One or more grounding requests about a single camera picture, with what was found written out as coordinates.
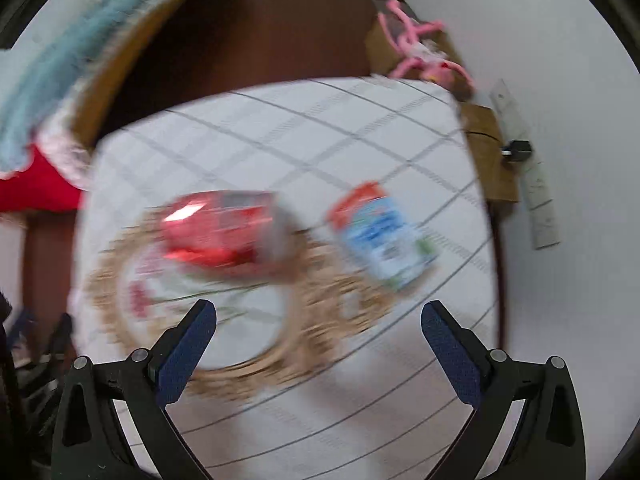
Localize red blanket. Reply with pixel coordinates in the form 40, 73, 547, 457
0, 142, 87, 214

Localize wooden bed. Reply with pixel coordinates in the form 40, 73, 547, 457
74, 0, 237, 147

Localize black charger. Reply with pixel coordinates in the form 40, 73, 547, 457
501, 139, 534, 163

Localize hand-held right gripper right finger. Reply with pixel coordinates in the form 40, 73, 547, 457
421, 300, 586, 480

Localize flat brown cardboard box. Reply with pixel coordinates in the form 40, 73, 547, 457
459, 102, 521, 204

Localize light blue towel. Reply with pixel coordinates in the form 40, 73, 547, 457
0, 0, 202, 172

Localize red snack bag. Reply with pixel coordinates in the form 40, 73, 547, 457
159, 190, 297, 277

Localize open cardboard box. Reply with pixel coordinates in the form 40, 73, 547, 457
364, 12, 477, 102

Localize table with patterned tablecloth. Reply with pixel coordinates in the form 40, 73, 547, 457
70, 77, 502, 480

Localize white power strip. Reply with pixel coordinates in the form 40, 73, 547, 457
489, 79, 560, 250

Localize pink plush toy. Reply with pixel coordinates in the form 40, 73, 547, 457
377, 0, 474, 94

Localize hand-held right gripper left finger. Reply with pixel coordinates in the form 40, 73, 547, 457
52, 299, 217, 480

